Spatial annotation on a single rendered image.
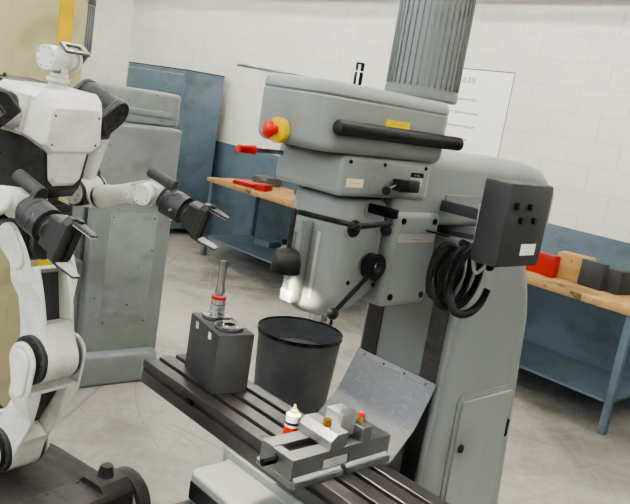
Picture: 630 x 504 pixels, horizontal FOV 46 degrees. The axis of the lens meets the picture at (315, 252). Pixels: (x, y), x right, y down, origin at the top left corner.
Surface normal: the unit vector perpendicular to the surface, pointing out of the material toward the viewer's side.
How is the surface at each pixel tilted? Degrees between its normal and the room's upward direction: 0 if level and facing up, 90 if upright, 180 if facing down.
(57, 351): 66
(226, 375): 90
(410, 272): 90
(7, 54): 90
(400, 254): 90
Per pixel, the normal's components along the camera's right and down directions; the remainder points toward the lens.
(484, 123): -0.73, 0.02
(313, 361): 0.38, 0.30
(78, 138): 0.88, 0.29
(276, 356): -0.47, 0.16
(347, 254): 0.67, 0.25
